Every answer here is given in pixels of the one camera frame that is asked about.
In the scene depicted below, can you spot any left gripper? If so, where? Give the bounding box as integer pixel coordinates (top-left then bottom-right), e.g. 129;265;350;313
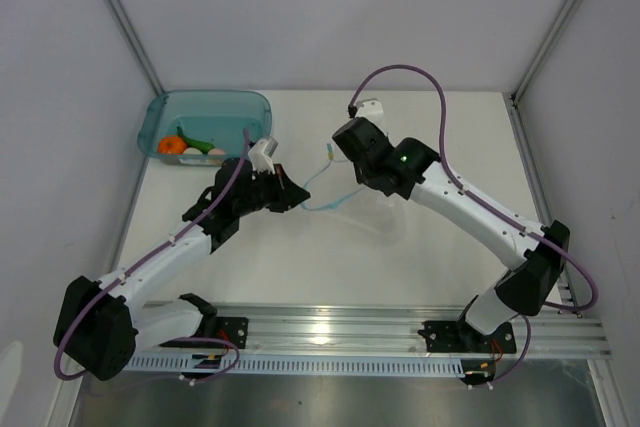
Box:
235;164;310;218

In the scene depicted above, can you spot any clear zip top bag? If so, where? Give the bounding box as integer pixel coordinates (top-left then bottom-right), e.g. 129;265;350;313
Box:
299;142;406;248

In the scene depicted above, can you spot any green toy pepper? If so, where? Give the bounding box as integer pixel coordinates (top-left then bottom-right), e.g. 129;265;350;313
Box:
177;126;214;154

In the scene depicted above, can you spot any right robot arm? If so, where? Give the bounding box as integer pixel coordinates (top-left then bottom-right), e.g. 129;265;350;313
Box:
333;117;570;351

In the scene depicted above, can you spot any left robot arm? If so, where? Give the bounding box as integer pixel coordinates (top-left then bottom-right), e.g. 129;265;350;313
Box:
53;158;311;381

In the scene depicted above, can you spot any teal plastic tub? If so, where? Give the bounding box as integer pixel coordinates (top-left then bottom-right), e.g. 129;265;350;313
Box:
137;90;272;167

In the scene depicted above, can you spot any white toy egg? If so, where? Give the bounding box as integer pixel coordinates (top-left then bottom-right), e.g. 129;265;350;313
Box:
182;147;203;155

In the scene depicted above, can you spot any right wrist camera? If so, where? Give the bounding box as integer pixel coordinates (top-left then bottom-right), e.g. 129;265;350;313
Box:
347;98;384;125

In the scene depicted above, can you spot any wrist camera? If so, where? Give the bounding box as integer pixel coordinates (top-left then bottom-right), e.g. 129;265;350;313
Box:
347;98;384;125
248;136;278;174

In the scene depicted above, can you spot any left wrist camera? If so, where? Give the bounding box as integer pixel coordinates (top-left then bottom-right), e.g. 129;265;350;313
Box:
248;136;278;174

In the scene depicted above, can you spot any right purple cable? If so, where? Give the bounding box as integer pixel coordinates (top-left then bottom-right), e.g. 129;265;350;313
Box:
348;64;600;391

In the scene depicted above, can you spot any purple cable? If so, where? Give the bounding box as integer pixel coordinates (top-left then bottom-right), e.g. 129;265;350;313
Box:
348;64;600;391
53;127;251;388

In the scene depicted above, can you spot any aluminium mounting rail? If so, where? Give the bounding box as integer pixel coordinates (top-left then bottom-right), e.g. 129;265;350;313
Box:
218;304;612;360

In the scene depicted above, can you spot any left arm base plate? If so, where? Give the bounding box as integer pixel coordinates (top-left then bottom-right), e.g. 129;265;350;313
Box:
161;316;249;350

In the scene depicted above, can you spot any slotted cable duct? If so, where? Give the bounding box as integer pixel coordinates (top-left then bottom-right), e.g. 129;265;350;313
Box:
125;353;464;378

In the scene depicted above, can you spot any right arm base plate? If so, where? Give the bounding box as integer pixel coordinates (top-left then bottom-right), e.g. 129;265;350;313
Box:
418;320;517;354

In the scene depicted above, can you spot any left frame post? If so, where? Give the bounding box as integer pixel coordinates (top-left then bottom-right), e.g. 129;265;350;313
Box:
103;0;165;96

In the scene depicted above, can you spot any frame post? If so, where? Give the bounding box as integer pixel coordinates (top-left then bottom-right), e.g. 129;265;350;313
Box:
510;0;584;108
103;0;165;96

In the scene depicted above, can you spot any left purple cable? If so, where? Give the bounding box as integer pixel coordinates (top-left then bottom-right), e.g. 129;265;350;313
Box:
53;127;251;388

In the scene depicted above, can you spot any right frame post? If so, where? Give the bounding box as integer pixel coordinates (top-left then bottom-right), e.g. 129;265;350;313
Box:
510;0;584;108

